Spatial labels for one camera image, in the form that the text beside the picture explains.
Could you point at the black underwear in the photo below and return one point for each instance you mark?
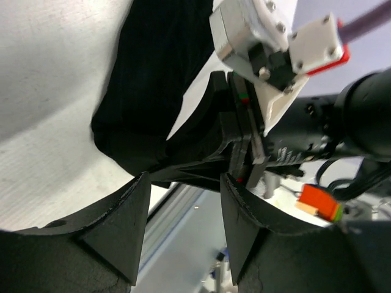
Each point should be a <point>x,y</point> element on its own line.
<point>163,45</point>

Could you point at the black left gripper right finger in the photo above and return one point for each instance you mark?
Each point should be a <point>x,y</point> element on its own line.
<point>272,251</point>

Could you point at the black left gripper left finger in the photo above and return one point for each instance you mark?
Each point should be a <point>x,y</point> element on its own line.
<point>97,249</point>

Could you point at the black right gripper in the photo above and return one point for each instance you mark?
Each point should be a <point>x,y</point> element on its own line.
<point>221,136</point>

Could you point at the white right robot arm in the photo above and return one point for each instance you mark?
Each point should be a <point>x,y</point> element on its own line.
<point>355,122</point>

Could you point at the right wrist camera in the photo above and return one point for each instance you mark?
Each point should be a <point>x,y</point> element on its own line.
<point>255,40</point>

